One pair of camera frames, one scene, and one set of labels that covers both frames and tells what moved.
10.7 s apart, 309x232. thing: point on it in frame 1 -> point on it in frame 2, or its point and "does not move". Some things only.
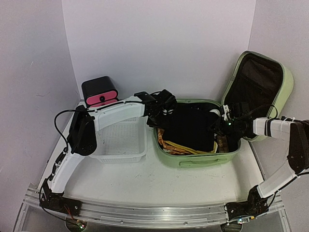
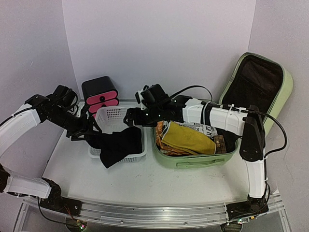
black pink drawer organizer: x=99 y=91 does not move
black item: x=190 y=128 -> x=115 y=147
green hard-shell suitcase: x=258 y=82 does not move
